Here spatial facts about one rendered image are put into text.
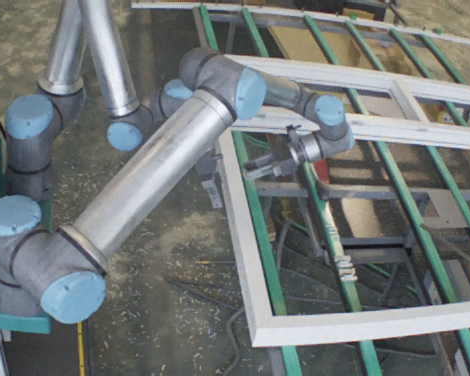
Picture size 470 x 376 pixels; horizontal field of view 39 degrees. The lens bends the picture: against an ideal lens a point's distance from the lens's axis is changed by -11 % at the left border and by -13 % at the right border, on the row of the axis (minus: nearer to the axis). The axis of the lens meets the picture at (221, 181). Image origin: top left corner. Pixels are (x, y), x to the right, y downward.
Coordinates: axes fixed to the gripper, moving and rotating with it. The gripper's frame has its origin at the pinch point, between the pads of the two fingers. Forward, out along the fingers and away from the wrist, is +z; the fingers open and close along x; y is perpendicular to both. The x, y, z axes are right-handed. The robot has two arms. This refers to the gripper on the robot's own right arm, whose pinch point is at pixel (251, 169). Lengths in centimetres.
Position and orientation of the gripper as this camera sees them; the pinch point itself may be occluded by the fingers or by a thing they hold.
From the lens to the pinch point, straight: 228.5
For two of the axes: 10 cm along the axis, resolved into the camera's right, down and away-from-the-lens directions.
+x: -1.4, -4.5, 8.8
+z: -9.4, 3.5, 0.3
